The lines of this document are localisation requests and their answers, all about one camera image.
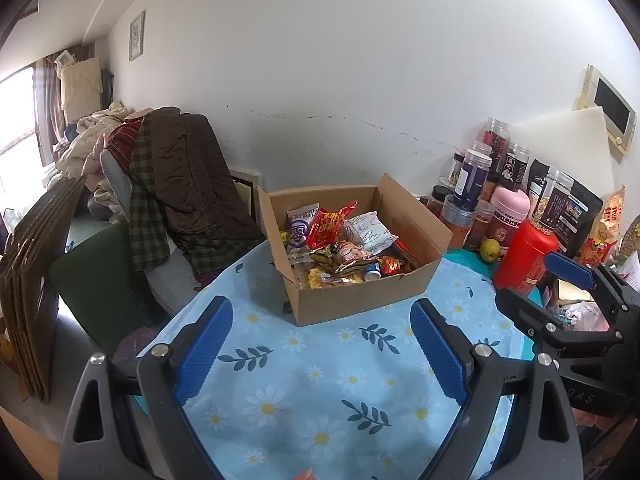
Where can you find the white framed board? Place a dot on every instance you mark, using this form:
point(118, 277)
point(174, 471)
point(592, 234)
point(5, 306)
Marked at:
point(250, 185)

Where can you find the purple and white snack packet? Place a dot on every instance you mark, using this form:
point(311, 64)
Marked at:
point(300, 232)

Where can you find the red canister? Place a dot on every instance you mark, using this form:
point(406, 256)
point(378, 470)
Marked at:
point(525, 255)

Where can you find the clear bag of yellow waffles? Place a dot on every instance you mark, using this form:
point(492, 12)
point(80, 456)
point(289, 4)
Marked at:
point(320, 277)

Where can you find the grey chair back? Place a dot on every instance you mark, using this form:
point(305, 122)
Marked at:
point(112, 172)

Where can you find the jar with pink lid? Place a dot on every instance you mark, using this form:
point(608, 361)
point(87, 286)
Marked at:
point(510, 200)

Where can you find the pile of pale clothes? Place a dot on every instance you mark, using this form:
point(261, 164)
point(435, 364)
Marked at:
point(90, 150)

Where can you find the green plaid shirt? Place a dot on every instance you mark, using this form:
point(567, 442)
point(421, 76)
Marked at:
point(145, 220)

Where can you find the spice jar with black lid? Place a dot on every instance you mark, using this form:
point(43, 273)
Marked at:
point(439, 197)

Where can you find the dark green seat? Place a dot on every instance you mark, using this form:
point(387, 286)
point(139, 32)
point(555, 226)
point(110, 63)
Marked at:
point(100, 280)

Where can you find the clear jar with black face label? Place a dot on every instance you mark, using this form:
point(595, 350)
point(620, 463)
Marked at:
point(515, 167)

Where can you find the framed wall picture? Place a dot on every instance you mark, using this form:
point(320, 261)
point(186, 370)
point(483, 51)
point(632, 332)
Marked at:
point(137, 35)

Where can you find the teal table cover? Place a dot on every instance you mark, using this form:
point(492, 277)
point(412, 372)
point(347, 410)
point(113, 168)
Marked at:
point(465, 260)

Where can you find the blue daisy print tablecloth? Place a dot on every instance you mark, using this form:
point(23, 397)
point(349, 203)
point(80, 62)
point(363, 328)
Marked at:
point(300, 360)

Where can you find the cardboard box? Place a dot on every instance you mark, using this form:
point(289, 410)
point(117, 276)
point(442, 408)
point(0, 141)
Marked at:
point(360, 305)

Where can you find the person's right hand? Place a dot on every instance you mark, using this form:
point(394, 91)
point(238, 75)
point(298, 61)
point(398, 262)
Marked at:
point(597, 425)

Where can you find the gold foil snack packet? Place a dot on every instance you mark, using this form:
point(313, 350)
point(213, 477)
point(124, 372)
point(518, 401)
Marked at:
point(325, 260)

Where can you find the small red and gold packet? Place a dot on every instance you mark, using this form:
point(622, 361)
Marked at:
point(392, 265)

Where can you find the white and red snack packet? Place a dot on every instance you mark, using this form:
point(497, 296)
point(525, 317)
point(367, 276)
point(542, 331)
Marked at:
point(350, 251)

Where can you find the stack of flat cardboard sheets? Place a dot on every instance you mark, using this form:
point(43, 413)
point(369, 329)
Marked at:
point(30, 285)

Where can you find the red and tan snack bag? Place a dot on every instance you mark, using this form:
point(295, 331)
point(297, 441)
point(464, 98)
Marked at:
point(607, 220)

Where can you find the brown quilted jacket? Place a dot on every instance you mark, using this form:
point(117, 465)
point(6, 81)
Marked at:
point(200, 185)

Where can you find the white leaf print bread packet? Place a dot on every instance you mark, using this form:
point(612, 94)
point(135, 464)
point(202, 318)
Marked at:
point(372, 232)

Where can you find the yellow-green fruit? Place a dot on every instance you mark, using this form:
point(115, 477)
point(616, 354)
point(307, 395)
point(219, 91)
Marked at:
point(490, 250)

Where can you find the red striped garment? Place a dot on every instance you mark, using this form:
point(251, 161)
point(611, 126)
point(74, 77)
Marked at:
point(122, 135)

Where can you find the small black pouch bag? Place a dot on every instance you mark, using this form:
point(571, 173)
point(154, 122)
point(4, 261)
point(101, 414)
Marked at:
point(537, 177)

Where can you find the brown spice jar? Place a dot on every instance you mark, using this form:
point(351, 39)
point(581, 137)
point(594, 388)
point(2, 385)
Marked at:
point(480, 227)

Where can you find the large black pouch bag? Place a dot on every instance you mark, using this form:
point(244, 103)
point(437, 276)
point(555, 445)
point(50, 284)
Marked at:
point(580, 215)

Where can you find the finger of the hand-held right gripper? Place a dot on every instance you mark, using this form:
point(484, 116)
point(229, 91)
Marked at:
point(530, 312)
point(570, 267)

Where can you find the brown curtain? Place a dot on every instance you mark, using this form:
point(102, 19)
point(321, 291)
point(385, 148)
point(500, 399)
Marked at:
point(47, 110)

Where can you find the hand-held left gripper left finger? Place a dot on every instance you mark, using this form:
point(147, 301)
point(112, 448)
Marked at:
point(202, 355)

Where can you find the clear jar of orange-red contents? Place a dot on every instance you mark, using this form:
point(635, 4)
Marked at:
point(457, 227)

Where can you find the tall clear jar red contents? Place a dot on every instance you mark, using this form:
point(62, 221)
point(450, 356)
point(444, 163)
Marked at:
point(495, 137)

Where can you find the clear jar with dark blue label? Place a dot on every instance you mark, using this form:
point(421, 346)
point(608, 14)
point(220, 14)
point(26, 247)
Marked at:
point(475, 180)

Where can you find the cream wall intercom panel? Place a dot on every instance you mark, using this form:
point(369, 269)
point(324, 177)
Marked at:
point(610, 105)

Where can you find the clear jar of nuts black label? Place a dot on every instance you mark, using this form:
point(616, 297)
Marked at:
point(550, 202)

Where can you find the small blue and white can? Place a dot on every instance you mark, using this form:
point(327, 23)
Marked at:
point(372, 272)

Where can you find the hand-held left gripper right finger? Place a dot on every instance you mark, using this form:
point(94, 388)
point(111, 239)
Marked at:
point(440, 355)

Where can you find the red bag with yellow print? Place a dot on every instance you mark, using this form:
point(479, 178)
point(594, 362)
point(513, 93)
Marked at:
point(327, 225)

